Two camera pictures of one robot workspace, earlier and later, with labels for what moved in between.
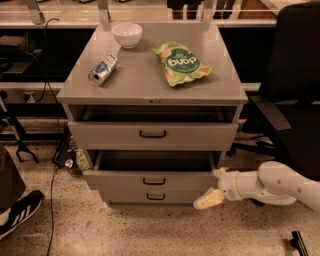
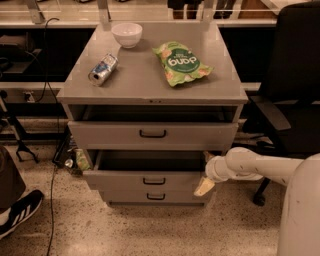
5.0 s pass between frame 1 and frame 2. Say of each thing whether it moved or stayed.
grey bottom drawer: stayed
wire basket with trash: stayed
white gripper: moved
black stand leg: stayed
